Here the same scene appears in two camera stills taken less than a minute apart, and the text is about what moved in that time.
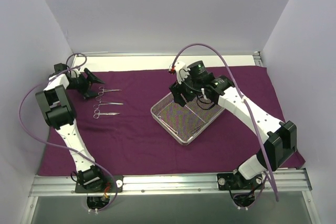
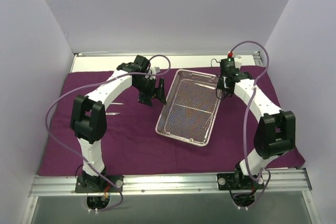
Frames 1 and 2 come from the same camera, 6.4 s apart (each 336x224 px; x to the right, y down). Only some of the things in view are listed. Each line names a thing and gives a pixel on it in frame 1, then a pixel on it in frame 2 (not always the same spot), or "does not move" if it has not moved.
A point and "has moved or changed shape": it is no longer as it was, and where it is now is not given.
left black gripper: [87, 84] → [151, 95]
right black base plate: [231, 181] does not move
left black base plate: [114, 185] does not move
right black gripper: [180, 93] → [220, 87]
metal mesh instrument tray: [185, 123] has moved or changed shape
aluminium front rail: [282, 182] does not move
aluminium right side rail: [258, 59] does not move
